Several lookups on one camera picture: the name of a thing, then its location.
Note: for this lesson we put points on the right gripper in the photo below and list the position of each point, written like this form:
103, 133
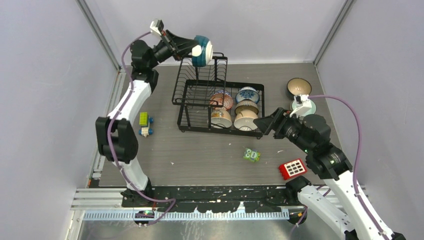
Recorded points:
280, 117

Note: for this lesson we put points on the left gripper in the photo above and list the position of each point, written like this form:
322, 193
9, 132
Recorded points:
182, 47

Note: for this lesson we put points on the dark teal bowl white foot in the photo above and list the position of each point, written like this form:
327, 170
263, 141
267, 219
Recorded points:
202, 53

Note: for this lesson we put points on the mint green bowl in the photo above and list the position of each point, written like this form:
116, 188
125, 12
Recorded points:
303, 109

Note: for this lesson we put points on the teal bowl tan interior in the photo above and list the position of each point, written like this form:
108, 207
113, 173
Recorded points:
298, 86

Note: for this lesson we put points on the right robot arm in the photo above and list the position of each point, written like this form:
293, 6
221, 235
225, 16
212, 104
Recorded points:
358, 220

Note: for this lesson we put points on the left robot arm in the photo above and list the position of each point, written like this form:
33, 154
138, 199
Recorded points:
116, 139

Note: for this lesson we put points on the cream bowl right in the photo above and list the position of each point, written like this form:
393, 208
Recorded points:
244, 120

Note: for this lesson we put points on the cream bowl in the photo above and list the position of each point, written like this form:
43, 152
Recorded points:
244, 120
220, 118

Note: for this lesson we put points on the brown rimmed stacked bowl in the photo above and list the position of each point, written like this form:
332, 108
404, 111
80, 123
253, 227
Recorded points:
246, 105

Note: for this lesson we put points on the blue white patterned bowl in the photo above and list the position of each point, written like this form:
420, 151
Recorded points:
247, 93

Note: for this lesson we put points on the green owl block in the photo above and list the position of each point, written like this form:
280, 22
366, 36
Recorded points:
251, 155

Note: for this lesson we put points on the cream bowl left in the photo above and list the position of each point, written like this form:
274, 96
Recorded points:
220, 118

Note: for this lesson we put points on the red patterned bowl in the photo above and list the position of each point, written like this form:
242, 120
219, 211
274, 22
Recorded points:
221, 100

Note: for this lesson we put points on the red grid block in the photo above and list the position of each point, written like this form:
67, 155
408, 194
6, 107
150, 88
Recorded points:
292, 169

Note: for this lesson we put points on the yellow blue toy block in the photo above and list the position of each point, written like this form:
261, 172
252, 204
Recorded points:
145, 121

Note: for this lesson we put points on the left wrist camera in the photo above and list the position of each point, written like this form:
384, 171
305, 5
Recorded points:
156, 27

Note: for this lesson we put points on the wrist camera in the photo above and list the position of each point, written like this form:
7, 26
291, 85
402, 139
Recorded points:
156, 27
300, 98

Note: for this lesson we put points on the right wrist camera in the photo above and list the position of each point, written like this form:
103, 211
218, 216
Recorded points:
300, 98

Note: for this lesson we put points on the black wire dish rack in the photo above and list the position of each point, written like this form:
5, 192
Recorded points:
199, 91

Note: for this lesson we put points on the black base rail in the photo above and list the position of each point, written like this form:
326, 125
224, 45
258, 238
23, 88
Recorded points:
227, 198

